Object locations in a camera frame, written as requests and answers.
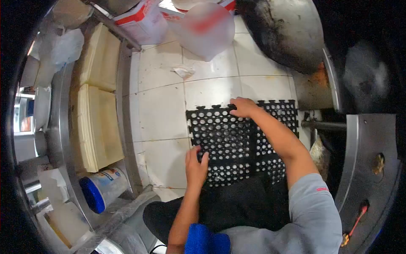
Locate white carton with red print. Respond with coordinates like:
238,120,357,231
112,0,169,46

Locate person's right hand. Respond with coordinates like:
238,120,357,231
229,97,264,119

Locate person's body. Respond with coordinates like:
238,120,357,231
203,173,344,254

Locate person's left hand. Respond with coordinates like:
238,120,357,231
185,145,210,191

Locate large blackened wok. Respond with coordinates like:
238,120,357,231
236,0,326,75

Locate white plastic tub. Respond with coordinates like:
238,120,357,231
36,202,96,252

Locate steel wok stove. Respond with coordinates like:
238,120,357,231
292,48,403,254

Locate white jar with blue lid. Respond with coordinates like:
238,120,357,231
79,167,129,214

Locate steel kitchen rack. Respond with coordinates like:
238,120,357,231
19,0,160,254

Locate person's right fingers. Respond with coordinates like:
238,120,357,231
230,97,254,106

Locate red handled lever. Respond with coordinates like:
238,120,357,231
341,204,369,248

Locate crumpled white paper scrap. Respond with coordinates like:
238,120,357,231
172,66,196,80

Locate person's left fingers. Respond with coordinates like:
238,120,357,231
186,145,202,162

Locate black perforated rubber mat tile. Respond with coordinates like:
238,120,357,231
254,99,299,185
186,104,256,188

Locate white plastic bag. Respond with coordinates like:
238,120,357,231
31,28,85,90

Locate blue fuzzy cloth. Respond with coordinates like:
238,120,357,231
185,224,231,254

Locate person's legs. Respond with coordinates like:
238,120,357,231
142,174,291,245

